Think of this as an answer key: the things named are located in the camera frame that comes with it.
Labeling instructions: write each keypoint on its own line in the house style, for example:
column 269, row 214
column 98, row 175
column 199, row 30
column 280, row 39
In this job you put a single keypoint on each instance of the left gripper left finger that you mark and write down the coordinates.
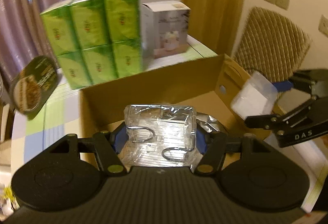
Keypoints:
column 107, row 147

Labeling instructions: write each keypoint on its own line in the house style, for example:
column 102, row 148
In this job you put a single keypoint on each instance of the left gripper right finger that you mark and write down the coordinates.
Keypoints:
column 212, row 146

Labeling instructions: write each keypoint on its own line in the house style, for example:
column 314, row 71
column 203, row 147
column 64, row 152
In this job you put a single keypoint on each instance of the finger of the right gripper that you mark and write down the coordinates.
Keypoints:
column 275, row 120
column 312, row 82

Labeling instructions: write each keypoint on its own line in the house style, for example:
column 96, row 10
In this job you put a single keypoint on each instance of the silver foil pouch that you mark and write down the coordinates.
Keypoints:
column 209, row 123

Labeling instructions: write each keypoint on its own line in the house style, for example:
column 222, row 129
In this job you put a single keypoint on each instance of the clear plastic box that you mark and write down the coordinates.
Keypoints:
column 257, row 97

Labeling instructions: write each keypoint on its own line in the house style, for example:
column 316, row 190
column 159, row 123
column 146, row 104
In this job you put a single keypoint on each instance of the wire rack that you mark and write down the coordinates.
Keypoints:
column 160, row 136

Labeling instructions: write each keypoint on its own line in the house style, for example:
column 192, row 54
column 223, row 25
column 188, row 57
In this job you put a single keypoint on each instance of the checkered tablecloth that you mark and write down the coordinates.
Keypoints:
column 60, row 181

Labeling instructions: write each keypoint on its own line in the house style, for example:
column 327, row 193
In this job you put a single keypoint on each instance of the quilted chair cushion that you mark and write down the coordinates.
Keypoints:
column 272, row 45

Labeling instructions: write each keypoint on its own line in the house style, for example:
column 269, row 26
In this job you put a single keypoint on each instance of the large cardboard box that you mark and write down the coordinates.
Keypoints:
column 209, row 85

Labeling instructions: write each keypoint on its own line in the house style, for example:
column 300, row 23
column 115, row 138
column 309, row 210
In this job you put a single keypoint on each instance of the oval instant noodle bowl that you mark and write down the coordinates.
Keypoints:
column 32, row 87

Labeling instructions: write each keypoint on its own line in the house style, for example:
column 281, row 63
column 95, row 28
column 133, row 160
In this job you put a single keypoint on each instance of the green tissue pack bundle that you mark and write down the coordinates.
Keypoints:
column 95, row 41

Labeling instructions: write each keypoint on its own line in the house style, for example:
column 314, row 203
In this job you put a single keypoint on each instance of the white humidifier box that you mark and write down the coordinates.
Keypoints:
column 164, row 28

